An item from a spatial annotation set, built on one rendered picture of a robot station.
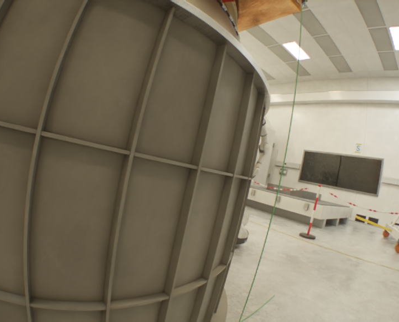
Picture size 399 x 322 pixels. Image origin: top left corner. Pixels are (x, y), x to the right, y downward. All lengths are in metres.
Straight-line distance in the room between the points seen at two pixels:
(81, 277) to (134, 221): 0.19
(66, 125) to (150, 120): 0.19
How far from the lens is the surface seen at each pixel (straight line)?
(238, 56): 0.75
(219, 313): 1.38
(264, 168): 9.16
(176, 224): 0.64
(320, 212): 5.39
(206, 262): 0.84
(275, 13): 1.50
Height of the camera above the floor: 0.78
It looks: 1 degrees up
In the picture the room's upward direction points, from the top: 12 degrees clockwise
